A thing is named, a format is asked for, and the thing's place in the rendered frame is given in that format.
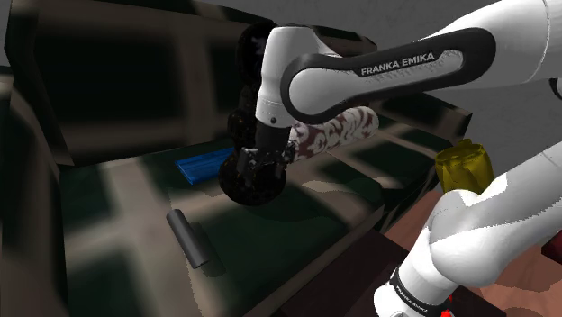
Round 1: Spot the dark sofa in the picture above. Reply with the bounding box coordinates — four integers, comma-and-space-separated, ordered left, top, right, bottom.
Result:
0, 0, 474, 317

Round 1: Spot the blue flat book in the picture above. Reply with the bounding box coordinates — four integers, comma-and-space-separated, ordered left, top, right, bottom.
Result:
174, 147, 236, 186

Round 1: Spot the red white patterned bolster pillow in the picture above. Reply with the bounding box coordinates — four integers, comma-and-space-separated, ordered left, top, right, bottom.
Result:
287, 106, 380, 163

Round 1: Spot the yellow ribbed container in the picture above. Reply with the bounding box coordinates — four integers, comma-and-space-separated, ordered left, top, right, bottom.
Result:
434, 138, 495, 195

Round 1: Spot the black speckled round vase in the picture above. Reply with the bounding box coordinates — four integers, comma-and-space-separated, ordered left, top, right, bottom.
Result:
217, 83, 289, 207

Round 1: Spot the dark grey cylinder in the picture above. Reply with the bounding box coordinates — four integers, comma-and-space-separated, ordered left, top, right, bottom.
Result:
166, 208, 213, 270

